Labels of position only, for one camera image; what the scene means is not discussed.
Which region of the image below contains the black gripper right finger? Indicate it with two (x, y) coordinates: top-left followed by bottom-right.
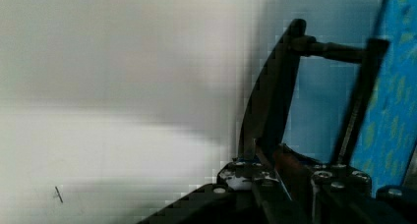
(272, 143), (372, 224)

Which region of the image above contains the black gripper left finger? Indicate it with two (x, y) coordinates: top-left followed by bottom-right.
(216, 160), (280, 191)

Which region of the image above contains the black oven door handle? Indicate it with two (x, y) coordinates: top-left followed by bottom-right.
(238, 19), (389, 164)

